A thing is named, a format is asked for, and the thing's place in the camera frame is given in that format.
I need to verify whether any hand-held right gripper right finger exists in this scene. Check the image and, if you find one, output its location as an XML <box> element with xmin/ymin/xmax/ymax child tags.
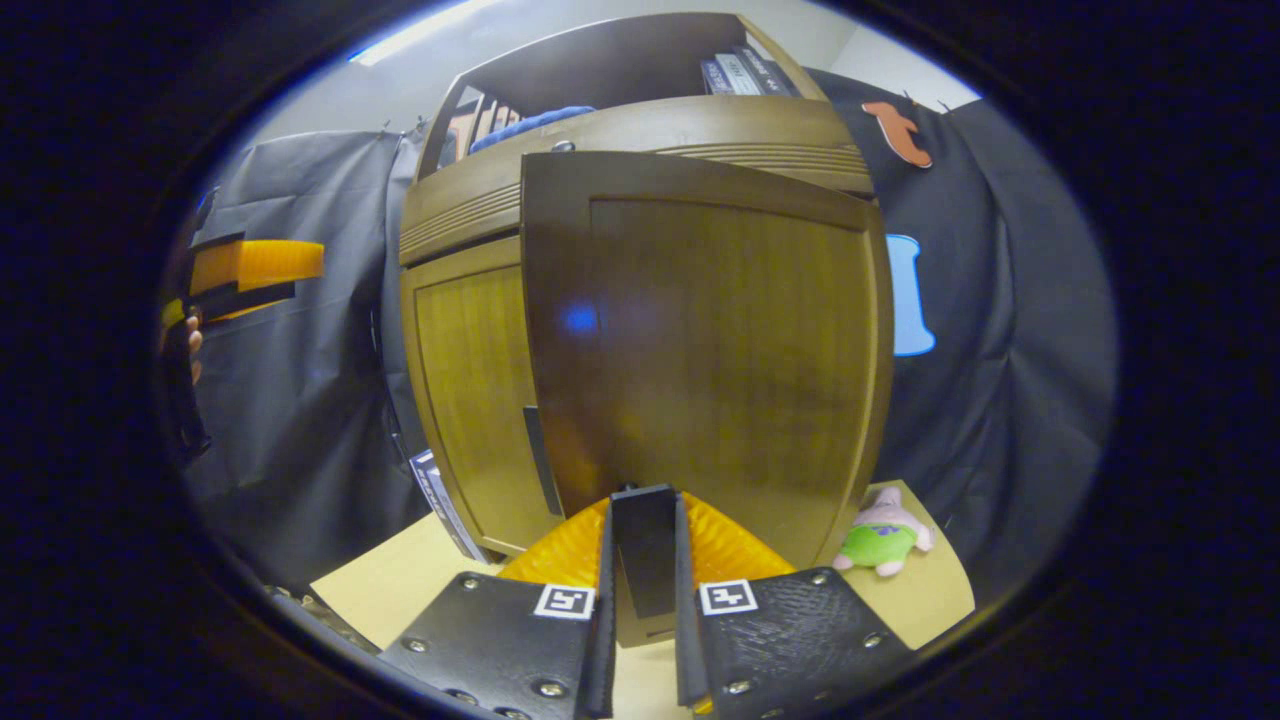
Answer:
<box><xmin>673</xmin><ymin>490</ymin><xmax>916</xmax><ymax>720</ymax></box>

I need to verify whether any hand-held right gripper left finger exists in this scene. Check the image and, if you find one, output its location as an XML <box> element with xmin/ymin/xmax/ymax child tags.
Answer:
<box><xmin>378</xmin><ymin>492</ymin><xmax>618</xmax><ymax>720</ymax></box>

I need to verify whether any black door handle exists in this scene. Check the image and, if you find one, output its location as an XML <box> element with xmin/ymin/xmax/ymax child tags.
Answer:
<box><xmin>522</xmin><ymin>405</ymin><xmax>564</xmax><ymax>518</ymax></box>
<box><xmin>610</xmin><ymin>484</ymin><xmax>681</xmax><ymax>621</ymax></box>

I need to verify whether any wooden shoe cabinet door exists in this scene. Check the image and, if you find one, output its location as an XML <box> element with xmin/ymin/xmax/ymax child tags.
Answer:
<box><xmin>520</xmin><ymin>150</ymin><xmax>894</xmax><ymax>649</ymax></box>
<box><xmin>402</xmin><ymin>235</ymin><xmax>566</xmax><ymax>558</ymax></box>

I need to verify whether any wooden double-door shoe cabinet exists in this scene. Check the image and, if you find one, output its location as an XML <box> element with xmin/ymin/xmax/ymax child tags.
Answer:
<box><xmin>398</xmin><ymin>12</ymin><xmax>879</xmax><ymax>561</ymax></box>

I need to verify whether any wooden cabinet drawer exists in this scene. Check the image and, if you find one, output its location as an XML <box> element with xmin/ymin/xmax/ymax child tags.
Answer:
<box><xmin>400</xmin><ymin>95</ymin><xmax>876</xmax><ymax>266</ymax></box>

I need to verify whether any dark blue spine book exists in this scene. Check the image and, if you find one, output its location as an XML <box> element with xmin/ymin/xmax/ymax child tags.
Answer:
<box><xmin>408</xmin><ymin>448</ymin><xmax>491</xmax><ymax>563</ymax></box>

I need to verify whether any pink and green plush toy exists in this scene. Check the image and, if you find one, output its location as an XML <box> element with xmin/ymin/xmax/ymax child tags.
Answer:
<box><xmin>832</xmin><ymin>485</ymin><xmax>937</xmax><ymax>578</ymax></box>

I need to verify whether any blue folded towel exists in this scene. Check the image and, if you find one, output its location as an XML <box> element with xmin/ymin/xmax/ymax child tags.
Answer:
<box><xmin>468</xmin><ymin>105</ymin><xmax>596</xmax><ymax>154</ymax></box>

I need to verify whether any black backdrop cloth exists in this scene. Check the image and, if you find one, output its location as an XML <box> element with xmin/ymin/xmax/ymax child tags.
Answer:
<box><xmin>170</xmin><ymin>68</ymin><xmax>1118</xmax><ymax>611</ymax></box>

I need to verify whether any light grey book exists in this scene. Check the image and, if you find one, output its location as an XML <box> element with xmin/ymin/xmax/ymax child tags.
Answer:
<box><xmin>715</xmin><ymin>52</ymin><xmax>766</xmax><ymax>96</ymax></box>

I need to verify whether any black book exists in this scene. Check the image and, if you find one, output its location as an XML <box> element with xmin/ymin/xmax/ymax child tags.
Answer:
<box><xmin>735</xmin><ymin>45</ymin><xmax>801</xmax><ymax>98</ymax></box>

